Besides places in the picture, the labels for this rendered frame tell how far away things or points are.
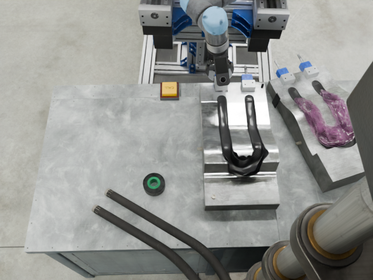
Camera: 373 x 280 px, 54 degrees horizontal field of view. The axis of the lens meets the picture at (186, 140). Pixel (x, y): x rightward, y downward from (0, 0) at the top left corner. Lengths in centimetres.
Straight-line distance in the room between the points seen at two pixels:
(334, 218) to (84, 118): 122
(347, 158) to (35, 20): 255
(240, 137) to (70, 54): 183
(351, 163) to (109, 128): 92
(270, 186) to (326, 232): 82
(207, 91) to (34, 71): 168
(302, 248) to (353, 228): 12
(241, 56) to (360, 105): 219
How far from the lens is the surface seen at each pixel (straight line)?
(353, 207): 46
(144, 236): 127
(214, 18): 116
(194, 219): 134
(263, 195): 133
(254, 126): 143
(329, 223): 53
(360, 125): 34
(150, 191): 134
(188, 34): 189
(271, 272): 83
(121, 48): 286
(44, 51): 299
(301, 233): 59
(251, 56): 252
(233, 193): 132
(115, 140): 149
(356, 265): 61
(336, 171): 139
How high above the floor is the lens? 209
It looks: 62 degrees down
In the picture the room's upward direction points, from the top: straight up
